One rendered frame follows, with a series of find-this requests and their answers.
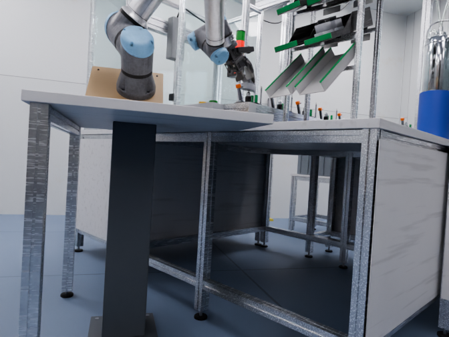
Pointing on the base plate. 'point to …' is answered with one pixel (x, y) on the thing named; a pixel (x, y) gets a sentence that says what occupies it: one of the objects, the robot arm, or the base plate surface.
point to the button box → (208, 105)
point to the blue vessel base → (433, 113)
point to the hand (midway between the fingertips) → (250, 80)
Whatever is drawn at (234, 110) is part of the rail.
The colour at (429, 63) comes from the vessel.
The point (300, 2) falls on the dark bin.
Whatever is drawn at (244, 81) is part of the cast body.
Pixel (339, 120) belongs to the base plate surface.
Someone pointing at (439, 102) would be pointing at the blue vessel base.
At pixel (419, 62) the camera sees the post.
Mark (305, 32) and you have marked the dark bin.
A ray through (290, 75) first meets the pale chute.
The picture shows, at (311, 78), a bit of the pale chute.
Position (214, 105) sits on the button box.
